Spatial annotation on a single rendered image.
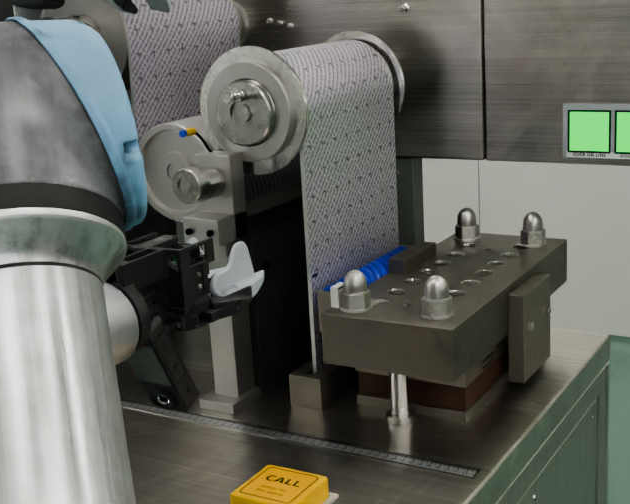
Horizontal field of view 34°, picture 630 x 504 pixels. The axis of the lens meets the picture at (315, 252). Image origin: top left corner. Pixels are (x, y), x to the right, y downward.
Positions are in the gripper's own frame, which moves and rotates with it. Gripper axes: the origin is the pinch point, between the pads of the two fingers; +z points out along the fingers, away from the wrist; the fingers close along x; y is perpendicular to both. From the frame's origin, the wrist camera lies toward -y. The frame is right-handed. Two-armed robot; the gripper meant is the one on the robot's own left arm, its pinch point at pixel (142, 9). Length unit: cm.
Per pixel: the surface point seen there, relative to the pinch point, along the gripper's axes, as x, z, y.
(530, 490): -32, 52, -29
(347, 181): -6.3, 35.8, 1.0
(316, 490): -19.5, 25.5, -37.8
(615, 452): 3, 241, 23
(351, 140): -6.3, 33.9, 5.7
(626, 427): 5, 255, 35
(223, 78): 2.9, 18.2, 4.2
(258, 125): -2.1, 20.7, -0.4
